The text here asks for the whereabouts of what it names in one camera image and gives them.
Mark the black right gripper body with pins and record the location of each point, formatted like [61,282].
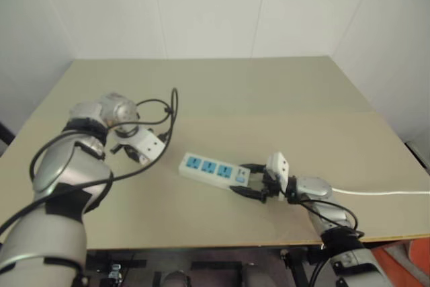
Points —
[271,187]

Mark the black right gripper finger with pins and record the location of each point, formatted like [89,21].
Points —
[252,167]
[247,193]

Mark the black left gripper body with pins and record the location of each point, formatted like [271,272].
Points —
[131,154]

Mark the white power strip blue sockets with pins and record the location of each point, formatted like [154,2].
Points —
[208,167]

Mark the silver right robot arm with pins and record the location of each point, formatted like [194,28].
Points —
[315,187]

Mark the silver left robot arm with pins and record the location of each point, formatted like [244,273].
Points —
[60,172]

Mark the black object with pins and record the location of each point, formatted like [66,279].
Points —
[5,134]

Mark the silver metal clamp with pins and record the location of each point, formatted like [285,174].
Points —
[114,269]

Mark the orange object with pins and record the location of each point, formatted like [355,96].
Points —
[420,255]

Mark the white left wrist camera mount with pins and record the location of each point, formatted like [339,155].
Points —
[145,140]

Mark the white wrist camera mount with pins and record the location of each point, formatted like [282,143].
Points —
[145,140]
[279,165]

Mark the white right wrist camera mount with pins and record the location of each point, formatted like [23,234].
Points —
[279,165]

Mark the black table frame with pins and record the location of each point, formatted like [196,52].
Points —
[295,263]

